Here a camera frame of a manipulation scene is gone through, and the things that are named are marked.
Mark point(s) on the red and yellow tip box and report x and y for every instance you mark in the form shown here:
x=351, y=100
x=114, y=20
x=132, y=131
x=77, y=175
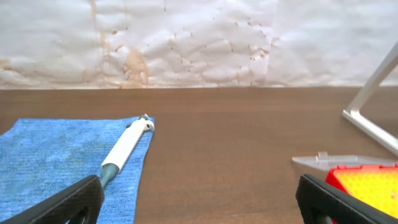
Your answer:
x=373, y=186

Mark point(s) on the white and blue stand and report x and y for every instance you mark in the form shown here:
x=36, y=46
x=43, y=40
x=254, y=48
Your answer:
x=370, y=127

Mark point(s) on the blue cloth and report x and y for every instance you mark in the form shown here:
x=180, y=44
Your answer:
x=46, y=149

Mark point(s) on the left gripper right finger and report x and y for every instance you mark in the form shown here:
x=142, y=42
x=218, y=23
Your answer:
x=329, y=202

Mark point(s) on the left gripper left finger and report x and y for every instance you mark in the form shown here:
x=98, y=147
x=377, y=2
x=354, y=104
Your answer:
x=71, y=199

